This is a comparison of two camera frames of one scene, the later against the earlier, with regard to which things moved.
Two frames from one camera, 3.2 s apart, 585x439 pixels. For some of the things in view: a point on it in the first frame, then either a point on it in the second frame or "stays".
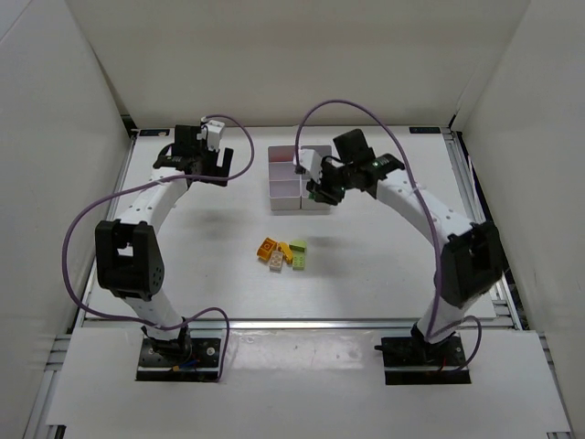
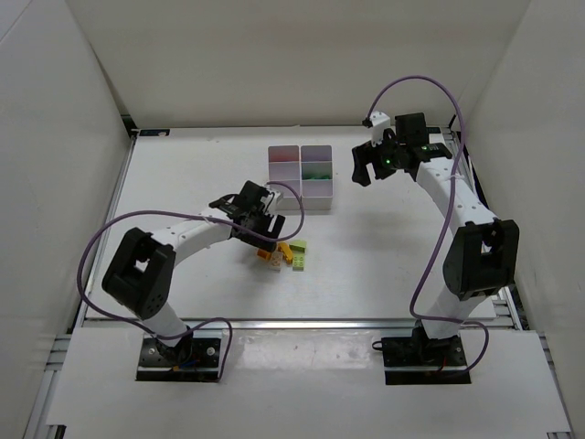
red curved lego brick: [281, 156] stays
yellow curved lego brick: [287, 251] stays
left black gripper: [216, 169] to [263, 229]
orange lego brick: [266, 248] stays
